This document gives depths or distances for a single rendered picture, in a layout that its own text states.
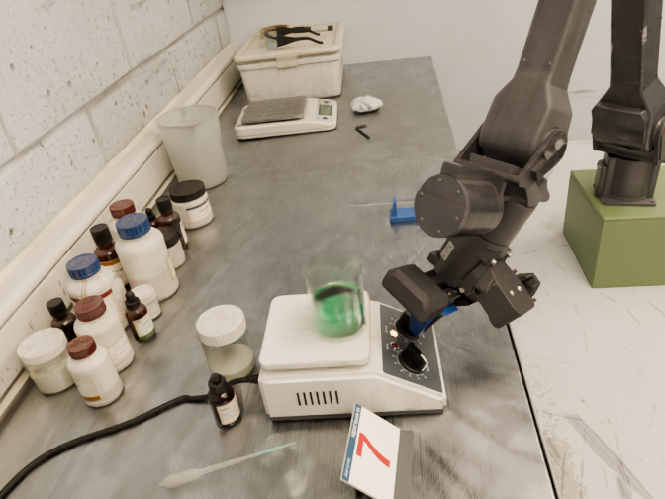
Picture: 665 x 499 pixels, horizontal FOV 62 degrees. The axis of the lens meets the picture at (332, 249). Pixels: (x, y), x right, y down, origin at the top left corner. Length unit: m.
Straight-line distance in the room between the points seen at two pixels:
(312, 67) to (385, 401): 1.18
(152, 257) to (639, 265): 0.68
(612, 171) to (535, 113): 0.28
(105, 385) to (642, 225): 0.70
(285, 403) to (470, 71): 1.59
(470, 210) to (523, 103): 0.12
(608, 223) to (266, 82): 1.13
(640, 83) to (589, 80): 1.42
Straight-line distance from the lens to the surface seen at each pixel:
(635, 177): 0.80
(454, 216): 0.49
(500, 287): 0.58
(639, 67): 0.72
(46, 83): 1.03
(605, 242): 0.80
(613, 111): 0.74
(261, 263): 0.91
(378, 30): 1.98
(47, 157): 1.00
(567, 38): 0.56
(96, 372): 0.72
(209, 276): 0.92
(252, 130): 1.42
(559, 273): 0.86
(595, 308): 0.80
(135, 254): 0.85
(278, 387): 0.61
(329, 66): 1.63
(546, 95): 0.55
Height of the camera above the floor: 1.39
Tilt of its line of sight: 32 degrees down
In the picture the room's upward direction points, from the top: 8 degrees counter-clockwise
